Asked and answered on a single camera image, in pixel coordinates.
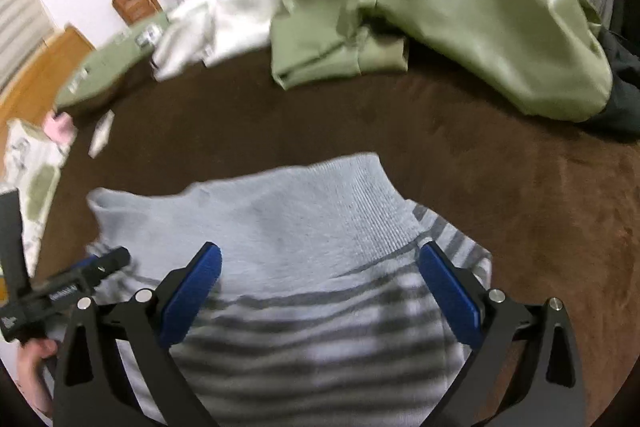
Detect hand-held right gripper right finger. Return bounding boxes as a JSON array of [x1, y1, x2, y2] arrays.
[[417, 241, 588, 427]]

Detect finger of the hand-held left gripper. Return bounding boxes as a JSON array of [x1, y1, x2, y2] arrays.
[[85, 248, 132, 282], [71, 255, 102, 274]]

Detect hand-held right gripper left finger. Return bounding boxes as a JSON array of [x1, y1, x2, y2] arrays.
[[52, 242, 223, 427]]

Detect grey striped sweater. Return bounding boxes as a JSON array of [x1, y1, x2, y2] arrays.
[[85, 152, 493, 427]]

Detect person's left hand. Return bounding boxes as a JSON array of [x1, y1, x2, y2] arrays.
[[15, 338, 61, 419]]

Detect white bear print blanket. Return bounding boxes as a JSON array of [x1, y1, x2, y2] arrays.
[[0, 117, 73, 268]]

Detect pink cloth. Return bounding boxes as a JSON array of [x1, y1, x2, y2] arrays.
[[42, 111, 77, 142]]

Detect green cow print blanket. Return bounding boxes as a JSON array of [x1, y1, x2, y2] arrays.
[[54, 9, 173, 112]]

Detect wooden headboard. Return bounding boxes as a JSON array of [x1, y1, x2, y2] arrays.
[[0, 24, 96, 122]]

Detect window blinds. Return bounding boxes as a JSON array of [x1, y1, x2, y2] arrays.
[[0, 0, 56, 92]]

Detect wooden chair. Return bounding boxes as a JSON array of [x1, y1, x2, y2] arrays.
[[112, 0, 163, 26]]

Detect white fleece blanket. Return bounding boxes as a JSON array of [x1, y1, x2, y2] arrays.
[[150, 0, 301, 82]]

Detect dark cloth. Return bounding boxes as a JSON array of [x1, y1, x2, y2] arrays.
[[585, 24, 640, 142]]

